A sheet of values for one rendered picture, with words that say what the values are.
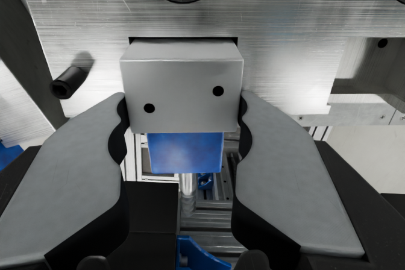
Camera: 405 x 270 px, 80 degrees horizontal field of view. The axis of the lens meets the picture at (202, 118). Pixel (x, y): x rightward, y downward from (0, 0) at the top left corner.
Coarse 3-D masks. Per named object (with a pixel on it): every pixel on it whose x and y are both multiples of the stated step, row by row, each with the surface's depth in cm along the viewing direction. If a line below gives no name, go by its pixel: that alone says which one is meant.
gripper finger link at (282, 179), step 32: (256, 96) 11; (256, 128) 9; (288, 128) 9; (256, 160) 7; (288, 160) 7; (320, 160) 7; (256, 192) 6; (288, 192) 6; (320, 192) 6; (256, 224) 6; (288, 224) 5; (320, 224) 5; (288, 256) 5; (352, 256) 5
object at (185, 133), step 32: (128, 64) 10; (160, 64) 10; (192, 64) 10; (224, 64) 10; (128, 96) 10; (160, 96) 10; (192, 96) 10; (224, 96) 11; (160, 128) 11; (192, 128) 11; (224, 128) 11; (160, 160) 14; (192, 160) 14; (192, 192) 17
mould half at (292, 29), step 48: (48, 0) 11; (96, 0) 11; (144, 0) 11; (240, 0) 11; (288, 0) 11; (336, 0) 11; (384, 0) 11; (48, 48) 12; (96, 48) 12; (240, 48) 12; (288, 48) 12; (336, 48) 12; (96, 96) 13; (288, 96) 14
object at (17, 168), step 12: (24, 156) 7; (12, 168) 7; (24, 168) 7; (0, 180) 6; (12, 180) 6; (0, 192) 6; (12, 192) 6; (0, 204) 6; (0, 216) 6; (36, 264) 5
